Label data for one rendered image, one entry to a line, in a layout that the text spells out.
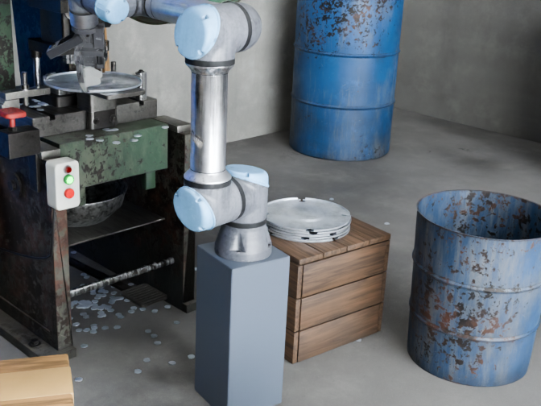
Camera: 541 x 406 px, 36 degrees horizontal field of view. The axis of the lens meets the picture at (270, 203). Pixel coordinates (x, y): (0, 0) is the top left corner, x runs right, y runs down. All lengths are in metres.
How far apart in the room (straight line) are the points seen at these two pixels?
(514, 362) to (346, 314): 0.52
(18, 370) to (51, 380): 0.09
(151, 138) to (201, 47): 0.80
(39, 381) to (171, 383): 0.66
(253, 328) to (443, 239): 0.60
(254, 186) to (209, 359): 0.52
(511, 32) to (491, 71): 0.27
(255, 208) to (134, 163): 0.62
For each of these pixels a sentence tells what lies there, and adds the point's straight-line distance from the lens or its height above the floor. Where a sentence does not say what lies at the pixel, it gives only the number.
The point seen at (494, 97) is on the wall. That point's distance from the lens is 5.47.
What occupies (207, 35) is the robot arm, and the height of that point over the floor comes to 1.04.
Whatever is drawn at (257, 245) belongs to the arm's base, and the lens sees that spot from 2.12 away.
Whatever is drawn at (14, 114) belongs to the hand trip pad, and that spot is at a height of 0.76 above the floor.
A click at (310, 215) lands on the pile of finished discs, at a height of 0.39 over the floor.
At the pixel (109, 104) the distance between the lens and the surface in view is 2.56.
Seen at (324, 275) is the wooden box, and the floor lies 0.27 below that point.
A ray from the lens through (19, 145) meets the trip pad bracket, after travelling 2.34.
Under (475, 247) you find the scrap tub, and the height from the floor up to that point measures 0.45.
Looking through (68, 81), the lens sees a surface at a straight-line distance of 2.58.
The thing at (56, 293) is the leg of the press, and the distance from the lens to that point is 2.50.
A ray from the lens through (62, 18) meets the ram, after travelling 2.55.
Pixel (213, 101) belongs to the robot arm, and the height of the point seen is 0.88.
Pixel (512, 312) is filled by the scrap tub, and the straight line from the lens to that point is 2.47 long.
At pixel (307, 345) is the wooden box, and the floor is 0.05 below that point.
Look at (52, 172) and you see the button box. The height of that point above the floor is 0.60.
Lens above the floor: 1.32
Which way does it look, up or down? 20 degrees down
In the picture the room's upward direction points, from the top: 3 degrees clockwise
